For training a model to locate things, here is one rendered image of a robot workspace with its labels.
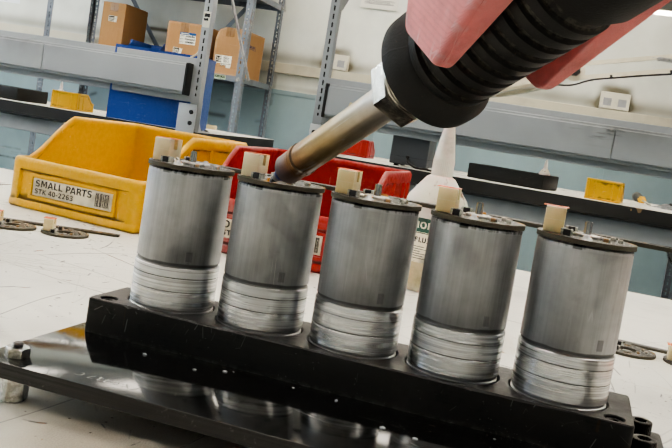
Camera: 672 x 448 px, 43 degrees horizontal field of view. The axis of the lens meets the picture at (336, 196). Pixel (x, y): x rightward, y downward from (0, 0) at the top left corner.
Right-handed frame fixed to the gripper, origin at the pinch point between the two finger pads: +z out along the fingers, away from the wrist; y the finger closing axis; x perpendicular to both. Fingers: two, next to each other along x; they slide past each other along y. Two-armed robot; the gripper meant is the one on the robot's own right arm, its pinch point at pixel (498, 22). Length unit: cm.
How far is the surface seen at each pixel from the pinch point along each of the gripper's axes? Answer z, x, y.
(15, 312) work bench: 17.6, -10.2, 4.5
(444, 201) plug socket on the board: 6.1, -3.2, -3.8
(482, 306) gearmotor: 7.5, -0.7, -4.4
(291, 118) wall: 209, -370, -198
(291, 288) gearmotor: 10.0, -3.8, -1.0
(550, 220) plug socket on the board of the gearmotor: 5.1, -1.5, -5.7
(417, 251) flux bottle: 19.3, -17.7, -16.7
